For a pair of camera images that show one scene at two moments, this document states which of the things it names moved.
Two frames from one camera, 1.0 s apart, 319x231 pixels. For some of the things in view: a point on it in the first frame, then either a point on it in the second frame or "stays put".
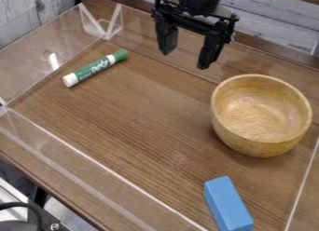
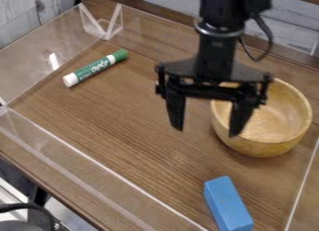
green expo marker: x=71 y=78 stays put
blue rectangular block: x=230 y=210 stays put
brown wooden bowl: x=259 y=115 stays put
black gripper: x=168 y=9 to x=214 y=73
